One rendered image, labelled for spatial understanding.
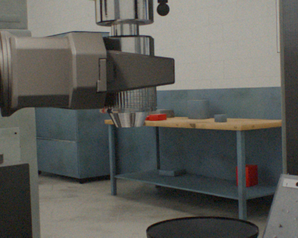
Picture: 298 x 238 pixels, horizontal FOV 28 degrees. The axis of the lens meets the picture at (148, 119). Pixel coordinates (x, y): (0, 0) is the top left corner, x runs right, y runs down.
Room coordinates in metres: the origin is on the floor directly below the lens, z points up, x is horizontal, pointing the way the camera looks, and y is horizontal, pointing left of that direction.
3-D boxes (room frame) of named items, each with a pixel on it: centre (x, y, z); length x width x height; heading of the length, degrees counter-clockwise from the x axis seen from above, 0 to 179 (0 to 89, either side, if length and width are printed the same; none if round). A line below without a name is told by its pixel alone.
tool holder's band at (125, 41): (0.48, 0.02, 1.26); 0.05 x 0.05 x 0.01
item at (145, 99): (0.48, 0.02, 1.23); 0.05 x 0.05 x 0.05
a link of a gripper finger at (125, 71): (0.45, 0.01, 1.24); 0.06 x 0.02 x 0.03; 108
